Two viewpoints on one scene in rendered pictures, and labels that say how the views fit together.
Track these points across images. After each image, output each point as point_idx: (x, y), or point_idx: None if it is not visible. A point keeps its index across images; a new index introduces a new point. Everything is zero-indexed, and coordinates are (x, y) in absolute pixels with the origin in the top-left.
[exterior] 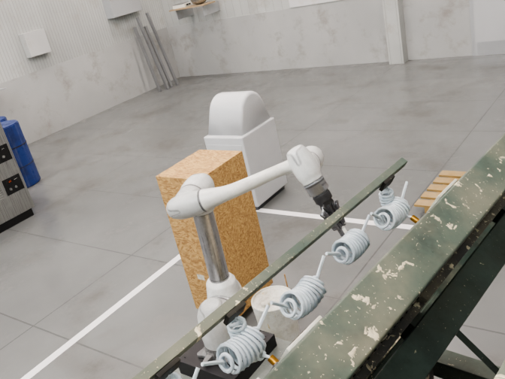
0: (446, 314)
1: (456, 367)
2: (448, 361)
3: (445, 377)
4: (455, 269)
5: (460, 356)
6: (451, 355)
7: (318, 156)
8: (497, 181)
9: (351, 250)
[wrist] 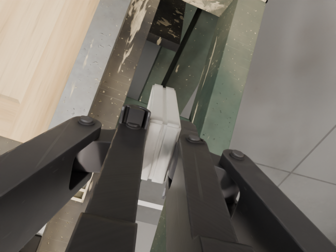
0: None
1: (172, 74)
2: (183, 65)
3: (179, 46)
4: (158, 232)
5: (194, 80)
6: (197, 69)
7: None
8: None
9: None
